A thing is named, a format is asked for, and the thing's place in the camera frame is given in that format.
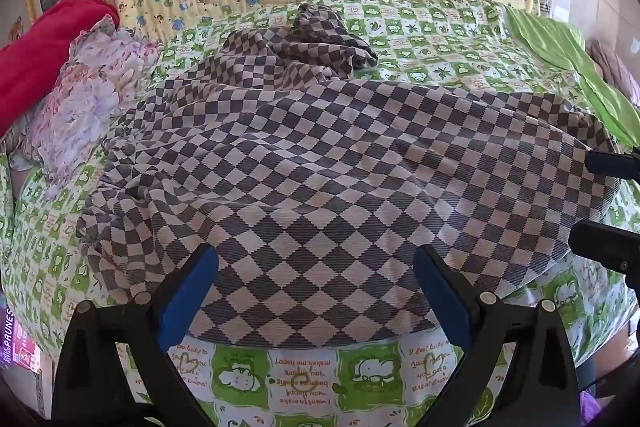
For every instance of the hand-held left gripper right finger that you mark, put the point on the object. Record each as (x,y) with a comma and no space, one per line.
(445,302)

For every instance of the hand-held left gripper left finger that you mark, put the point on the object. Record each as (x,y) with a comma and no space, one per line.
(187,302)

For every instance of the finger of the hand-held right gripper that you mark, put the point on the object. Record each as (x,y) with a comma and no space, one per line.
(605,244)
(612,163)

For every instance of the brown checkered pants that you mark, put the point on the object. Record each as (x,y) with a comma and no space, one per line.
(345,187)

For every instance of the pink cloth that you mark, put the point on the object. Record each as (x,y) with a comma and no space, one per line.
(617,72)

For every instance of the lime green cloth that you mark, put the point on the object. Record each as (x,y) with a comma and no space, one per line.
(575,52)

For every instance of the green frog print bed sheet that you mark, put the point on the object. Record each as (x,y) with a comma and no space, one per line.
(310,382)

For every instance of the purple snack packet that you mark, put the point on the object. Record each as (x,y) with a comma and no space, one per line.
(17,342)

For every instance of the pink floral ruffled pillow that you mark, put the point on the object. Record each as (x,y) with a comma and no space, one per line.
(85,102)

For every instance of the red cloth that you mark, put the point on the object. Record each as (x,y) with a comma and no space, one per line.
(45,42)

